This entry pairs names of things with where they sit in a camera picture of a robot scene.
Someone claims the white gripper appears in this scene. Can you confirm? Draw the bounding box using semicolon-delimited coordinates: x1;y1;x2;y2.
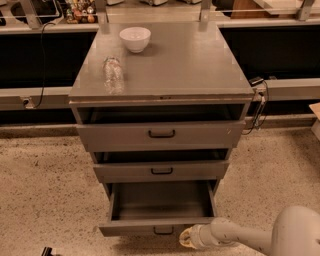
179;224;215;249

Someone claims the grey bottom drawer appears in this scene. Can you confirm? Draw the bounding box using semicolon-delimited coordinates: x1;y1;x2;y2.
100;180;219;236

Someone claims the grey drawer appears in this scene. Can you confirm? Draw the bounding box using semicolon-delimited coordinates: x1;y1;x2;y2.
94;149;229;183
77;104;245;152
100;180;219;236

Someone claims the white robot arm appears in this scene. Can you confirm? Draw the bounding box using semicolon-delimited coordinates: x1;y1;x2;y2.
179;206;320;256

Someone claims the grey middle drawer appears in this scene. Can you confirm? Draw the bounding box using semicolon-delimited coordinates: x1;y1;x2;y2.
94;149;229;183

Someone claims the grey top drawer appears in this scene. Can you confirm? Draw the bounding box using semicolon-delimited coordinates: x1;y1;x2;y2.
77;104;245;152

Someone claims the grey metal drawer cabinet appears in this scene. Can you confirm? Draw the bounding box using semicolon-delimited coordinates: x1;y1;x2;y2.
68;21;255;198

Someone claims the small black floor object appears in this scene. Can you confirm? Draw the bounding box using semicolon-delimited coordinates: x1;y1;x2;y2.
41;247;53;256

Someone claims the black power adapter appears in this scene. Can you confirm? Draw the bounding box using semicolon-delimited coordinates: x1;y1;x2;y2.
249;77;264;86

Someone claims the clear plastic water bottle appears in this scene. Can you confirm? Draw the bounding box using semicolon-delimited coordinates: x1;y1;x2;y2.
103;57;124;95

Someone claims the wooden board at edge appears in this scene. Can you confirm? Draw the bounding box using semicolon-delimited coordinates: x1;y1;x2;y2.
309;103;320;141

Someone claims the white ceramic bowl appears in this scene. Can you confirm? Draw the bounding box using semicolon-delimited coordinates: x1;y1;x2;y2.
119;27;151;53

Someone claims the rack of small bottles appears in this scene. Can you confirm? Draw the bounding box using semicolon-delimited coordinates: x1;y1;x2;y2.
65;0;98;24

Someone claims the black cable right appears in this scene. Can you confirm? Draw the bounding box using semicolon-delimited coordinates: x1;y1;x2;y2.
242;79;270;136

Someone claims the grey metal rail frame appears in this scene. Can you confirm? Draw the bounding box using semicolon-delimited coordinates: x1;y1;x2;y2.
0;0;320;111

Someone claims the black power cable left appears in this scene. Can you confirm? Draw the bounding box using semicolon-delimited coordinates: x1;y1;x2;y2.
33;21;57;109

